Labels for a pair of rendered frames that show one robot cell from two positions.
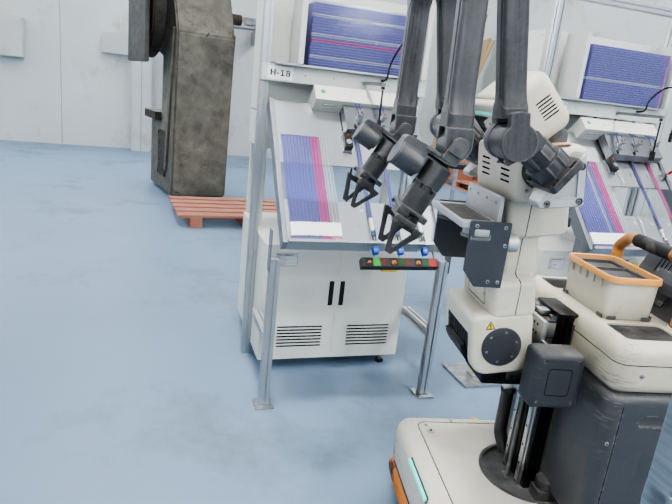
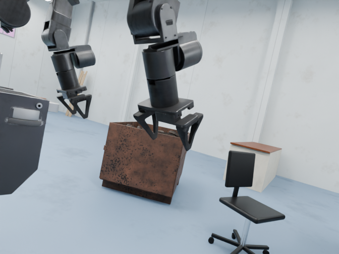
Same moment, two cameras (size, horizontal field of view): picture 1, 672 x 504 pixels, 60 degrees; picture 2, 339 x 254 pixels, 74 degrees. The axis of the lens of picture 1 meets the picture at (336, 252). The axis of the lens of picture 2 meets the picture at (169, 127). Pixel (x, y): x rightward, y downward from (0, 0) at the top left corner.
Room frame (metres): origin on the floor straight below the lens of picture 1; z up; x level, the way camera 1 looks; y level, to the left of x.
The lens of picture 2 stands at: (1.99, -0.34, 1.07)
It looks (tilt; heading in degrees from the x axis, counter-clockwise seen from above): 4 degrees down; 141
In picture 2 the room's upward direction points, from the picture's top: 12 degrees clockwise
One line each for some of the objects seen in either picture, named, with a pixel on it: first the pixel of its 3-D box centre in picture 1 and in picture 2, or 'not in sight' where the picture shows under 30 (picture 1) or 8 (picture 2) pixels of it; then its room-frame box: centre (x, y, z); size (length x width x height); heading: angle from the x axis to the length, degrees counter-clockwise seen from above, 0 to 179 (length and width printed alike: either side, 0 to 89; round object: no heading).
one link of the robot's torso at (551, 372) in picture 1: (506, 355); not in sight; (1.40, -0.48, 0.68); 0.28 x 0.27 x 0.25; 8
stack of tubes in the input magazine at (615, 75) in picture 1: (618, 77); not in sight; (3.24, -1.38, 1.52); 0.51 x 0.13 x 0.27; 109
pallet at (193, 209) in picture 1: (239, 212); not in sight; (5.52, 0.98, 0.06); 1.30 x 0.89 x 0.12; 110
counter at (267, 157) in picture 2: not in sight; (256, 162); (-0.63, 4.40, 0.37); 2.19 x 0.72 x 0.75; 110
